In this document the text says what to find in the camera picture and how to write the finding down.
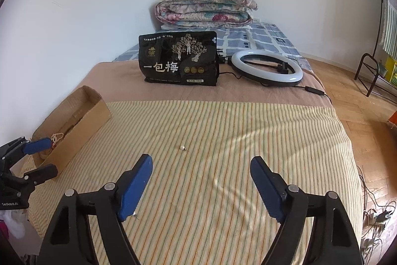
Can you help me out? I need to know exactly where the brown bed cover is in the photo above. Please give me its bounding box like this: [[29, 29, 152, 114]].
[[79, 61, 332, 108]]

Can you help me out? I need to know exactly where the brown cardboard box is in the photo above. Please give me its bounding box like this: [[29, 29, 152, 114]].
[[32, 85, 112, 173]]

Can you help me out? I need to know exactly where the black snack bag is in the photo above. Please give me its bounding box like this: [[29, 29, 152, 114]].
[[139, 31, 219, 86]]

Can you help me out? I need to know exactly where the ring light cable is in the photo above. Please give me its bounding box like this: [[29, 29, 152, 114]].
[[217, 48, 332, 104]]

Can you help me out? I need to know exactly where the black clothes rack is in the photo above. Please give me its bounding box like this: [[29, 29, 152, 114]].
[[354, 0, 396, 104]]

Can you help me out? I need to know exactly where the striped yellow blanket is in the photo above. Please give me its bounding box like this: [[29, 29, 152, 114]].
[[28, 101, 363, 264]]

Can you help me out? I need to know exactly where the folded floral quilt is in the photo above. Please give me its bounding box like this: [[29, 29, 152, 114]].
[[154, 0, 258, 29]]

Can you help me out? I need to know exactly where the striped hanging towel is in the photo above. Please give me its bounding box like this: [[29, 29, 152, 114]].
[[382, 0, 397, 60]]

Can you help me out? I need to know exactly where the yellow box on rack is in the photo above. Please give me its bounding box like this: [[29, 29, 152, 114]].
[[384, 56, 396, 85]]

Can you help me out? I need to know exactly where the blue checkered bed sheet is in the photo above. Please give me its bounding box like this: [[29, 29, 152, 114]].
[[114, 19, 312, 72]]

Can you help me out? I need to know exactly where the white ring light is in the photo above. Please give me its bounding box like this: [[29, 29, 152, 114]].
[[229, 50, 303, 87]]

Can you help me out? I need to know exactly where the orange cloth covered table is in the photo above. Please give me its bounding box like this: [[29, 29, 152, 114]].
[[387, 111, 397, 129]]

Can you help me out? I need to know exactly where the power strip with cables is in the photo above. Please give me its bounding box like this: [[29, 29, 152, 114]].
[[357, 165, 396, 262]]

